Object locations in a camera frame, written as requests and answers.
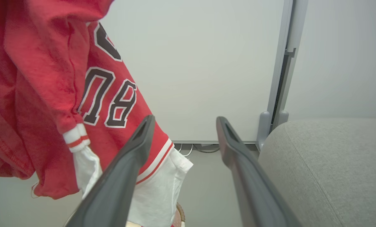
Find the grey fabric seat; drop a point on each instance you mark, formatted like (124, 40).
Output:
(333, 173)

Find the red jersey with white trim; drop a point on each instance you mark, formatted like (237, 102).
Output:
(43, 63)

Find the grey partition post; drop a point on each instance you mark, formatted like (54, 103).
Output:
(296, 25)

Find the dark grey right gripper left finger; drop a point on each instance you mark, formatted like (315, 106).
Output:
(118, 183)

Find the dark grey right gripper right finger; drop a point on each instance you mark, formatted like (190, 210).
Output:
(254, 189)

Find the white partition panel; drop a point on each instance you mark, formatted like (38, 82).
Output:
(191, 63)

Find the white basket with brown rim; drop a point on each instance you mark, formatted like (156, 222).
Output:
(180, 215)

